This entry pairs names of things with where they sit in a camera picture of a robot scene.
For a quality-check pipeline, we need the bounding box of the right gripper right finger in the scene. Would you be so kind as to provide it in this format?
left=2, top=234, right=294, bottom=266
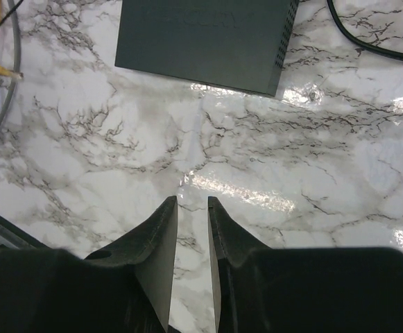
left=208, top=196, right=403, bottom=332

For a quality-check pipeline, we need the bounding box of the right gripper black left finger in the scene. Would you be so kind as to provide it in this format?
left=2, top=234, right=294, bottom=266
left=0, top=196, right=178, bottom=332

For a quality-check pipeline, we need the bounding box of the black network switch box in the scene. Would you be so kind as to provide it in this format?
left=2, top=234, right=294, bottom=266
left=115, top=0, right=299, bottom=96

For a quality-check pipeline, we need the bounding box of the grey ethernet cable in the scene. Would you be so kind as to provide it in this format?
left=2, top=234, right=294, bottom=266
left=0, top=0, right=24, bottom=152

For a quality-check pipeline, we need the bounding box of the aluminium rail frame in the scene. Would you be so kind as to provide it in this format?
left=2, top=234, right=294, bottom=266
left=0, top=216, right=47, bottom=249

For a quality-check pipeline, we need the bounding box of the black power cord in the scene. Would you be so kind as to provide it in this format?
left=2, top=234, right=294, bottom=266
left=325, top=0, right=403, bottom=66

